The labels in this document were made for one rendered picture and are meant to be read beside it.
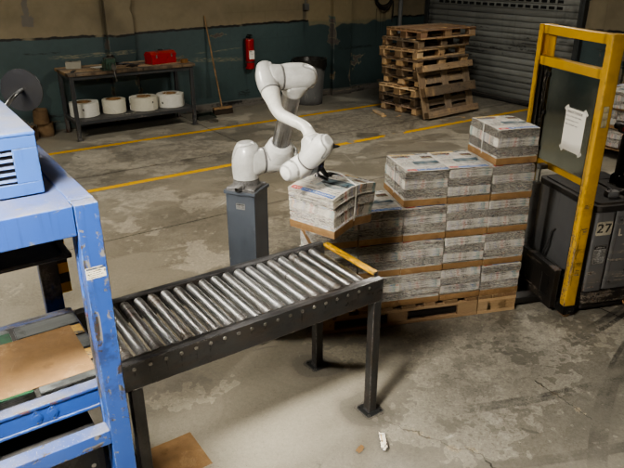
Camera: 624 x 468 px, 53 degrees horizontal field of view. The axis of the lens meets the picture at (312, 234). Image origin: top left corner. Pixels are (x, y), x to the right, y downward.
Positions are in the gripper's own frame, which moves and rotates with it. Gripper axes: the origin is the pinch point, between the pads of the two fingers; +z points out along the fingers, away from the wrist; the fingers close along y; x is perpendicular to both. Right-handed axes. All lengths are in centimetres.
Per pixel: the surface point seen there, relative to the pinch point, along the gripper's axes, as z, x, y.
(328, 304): -44, 31, 56
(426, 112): 620, -245, 75
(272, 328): -72, 21, 61
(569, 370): 91, 118, 120
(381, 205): 66, -6, 42
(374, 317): -15, 41, 70
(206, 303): -80, -11, 57
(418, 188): 77, 13, 28
